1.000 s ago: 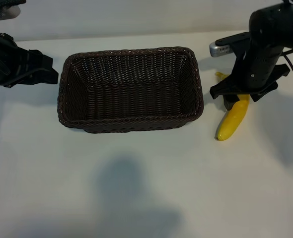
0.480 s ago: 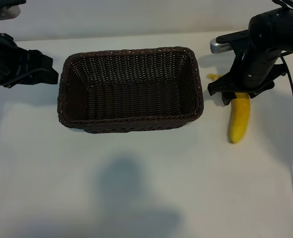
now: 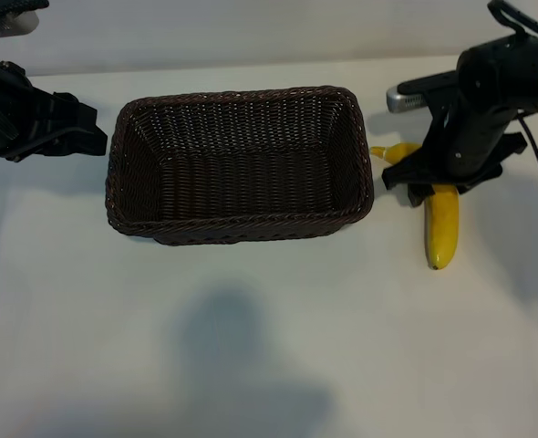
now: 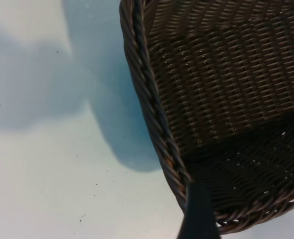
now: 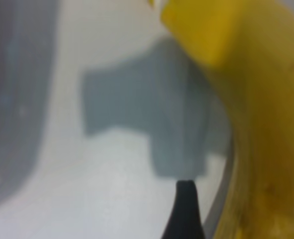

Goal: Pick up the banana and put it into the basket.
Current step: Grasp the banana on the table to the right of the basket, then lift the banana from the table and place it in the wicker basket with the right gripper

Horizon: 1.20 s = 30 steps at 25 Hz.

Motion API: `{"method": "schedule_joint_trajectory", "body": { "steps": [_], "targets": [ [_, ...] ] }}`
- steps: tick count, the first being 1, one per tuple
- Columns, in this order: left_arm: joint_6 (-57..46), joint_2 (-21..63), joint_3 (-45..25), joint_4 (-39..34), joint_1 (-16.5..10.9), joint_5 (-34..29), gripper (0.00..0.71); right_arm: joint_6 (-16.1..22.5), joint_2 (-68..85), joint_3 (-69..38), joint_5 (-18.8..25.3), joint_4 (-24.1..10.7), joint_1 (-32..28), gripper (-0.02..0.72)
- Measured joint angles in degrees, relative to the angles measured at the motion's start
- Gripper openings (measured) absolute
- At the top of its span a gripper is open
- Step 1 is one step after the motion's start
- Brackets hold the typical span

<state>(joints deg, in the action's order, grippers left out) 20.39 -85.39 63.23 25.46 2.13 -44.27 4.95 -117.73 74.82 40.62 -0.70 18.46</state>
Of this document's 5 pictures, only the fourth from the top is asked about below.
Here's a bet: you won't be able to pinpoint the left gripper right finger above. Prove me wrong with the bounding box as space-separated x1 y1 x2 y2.
199 183 222 239

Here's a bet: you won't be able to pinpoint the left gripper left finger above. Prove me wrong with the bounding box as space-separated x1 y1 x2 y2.
178 183 200 239

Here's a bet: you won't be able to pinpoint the dark brown wicker basket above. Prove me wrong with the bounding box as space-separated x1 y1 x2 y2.
119 0 294 235

